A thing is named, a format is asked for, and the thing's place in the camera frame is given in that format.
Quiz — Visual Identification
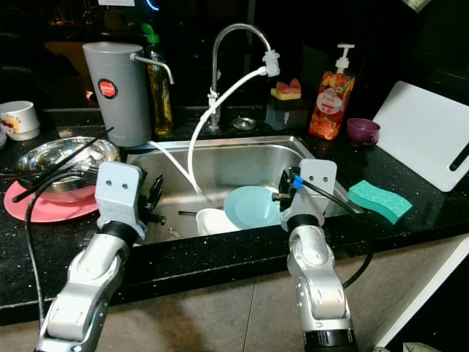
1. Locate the light blue plate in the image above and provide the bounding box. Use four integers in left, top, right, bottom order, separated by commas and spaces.
224, 186, 287, 230

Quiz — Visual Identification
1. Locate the stainless steel bowl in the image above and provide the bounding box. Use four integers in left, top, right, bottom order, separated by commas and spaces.
16, 136, 120, 199

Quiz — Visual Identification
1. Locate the pink plate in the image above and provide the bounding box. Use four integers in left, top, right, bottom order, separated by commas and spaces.
4, 180, 100, 224

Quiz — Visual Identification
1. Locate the stainless steel sink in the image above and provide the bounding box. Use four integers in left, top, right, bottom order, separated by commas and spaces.
117, 134, 367, 245

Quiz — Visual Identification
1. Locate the white bowl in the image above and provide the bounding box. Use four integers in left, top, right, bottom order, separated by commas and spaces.
196, 208, 239, 237

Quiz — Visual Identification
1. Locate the dark sponge holder box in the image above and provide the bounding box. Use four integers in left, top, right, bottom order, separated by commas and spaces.
266, 97, 309, 131

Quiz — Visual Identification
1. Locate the round metal sink cap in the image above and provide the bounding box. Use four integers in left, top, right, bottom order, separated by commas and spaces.
231, 117, 257, 131

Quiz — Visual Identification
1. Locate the green-capped oil bottle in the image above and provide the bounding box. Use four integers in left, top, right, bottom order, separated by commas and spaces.
139, 23, 175, 138

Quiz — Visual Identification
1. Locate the orange dish soap pump bottle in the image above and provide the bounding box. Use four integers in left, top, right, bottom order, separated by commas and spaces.
308, 44, 358, 142

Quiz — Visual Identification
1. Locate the grey water filter canister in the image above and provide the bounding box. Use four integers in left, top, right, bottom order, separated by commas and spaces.
82, 42, 175, 147

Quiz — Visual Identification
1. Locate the yellow and pink sponge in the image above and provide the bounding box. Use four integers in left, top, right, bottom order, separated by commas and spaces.
271, 78, 303, 101

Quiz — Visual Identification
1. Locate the purple cup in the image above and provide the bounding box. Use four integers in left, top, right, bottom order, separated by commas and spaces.
347, 118, 382, 146

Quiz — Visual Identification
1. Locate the green sponge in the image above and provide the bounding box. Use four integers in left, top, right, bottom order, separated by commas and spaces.
347, 180, 414, 225

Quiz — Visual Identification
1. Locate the white faucet diverter valve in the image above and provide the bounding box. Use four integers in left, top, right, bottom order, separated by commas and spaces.
262, 49, 281, 78

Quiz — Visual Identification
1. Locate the chrome gooseneck faucet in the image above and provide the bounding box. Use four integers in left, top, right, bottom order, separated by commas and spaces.
209, 23, 276, 131

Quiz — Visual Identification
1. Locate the white cutting board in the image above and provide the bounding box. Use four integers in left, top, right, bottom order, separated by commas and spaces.
372, 81, 469, 193

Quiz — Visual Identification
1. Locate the white printed mug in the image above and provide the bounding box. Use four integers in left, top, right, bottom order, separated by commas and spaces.
0, 100, 41, 142

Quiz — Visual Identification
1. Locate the white cabinet panel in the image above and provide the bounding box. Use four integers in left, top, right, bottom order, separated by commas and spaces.
374, 235, 469, 349

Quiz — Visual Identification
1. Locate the olive green cloth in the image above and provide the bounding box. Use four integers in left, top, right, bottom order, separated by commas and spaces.
374, 341, 433, 352

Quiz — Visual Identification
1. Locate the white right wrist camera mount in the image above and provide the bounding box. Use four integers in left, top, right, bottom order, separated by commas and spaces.
282, 158, 338, 221

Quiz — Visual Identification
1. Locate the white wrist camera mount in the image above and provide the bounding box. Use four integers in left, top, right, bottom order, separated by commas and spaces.
97, 161, 151, 239
282, 158, 338, 221

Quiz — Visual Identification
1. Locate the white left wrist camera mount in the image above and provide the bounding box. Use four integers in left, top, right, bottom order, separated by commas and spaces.
97, 161, 151, 239

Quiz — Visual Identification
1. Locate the thin white hose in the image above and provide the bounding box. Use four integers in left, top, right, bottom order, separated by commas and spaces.
149, 67, 267, 195

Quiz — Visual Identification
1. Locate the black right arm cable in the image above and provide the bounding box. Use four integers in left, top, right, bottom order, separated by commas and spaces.
292, 172, 374, 290

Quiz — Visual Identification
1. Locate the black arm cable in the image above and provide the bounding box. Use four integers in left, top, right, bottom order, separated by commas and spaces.
292, 172, 374, 290
23, 170, 111, 331

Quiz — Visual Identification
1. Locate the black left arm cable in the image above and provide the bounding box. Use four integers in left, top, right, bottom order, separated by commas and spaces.
23, 170, 111, 331

